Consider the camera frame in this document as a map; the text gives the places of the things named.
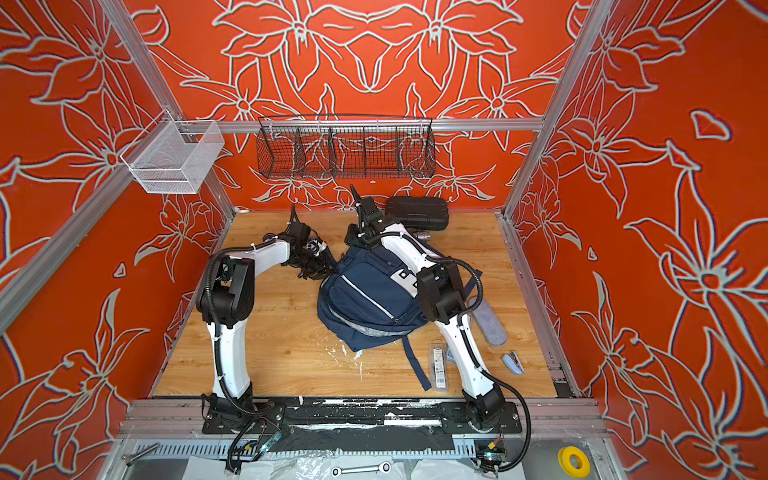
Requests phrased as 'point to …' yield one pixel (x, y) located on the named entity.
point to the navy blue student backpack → (368, 297)
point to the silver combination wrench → (384, 467)
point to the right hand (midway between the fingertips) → (345, 237)
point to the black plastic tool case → (419, 212)
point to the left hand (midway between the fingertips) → (336, 269)
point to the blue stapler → (513, 362)
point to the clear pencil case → (438, 367)
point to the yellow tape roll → (566, 465)
